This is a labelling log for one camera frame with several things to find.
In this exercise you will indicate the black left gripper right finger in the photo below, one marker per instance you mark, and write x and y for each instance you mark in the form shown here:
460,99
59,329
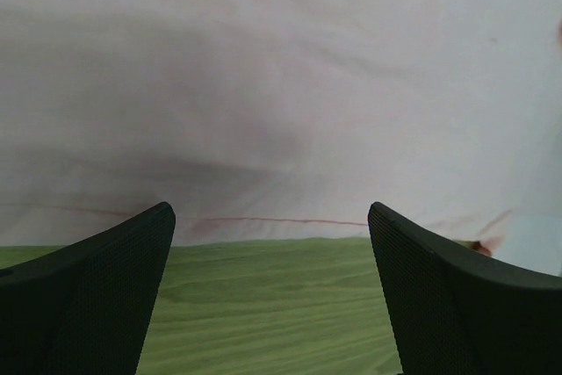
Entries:
454,311

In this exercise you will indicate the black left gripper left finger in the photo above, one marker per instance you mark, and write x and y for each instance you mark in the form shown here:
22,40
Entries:
85,308

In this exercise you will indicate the salmon pink t-shirt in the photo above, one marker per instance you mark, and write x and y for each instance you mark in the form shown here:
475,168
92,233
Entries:
280,119

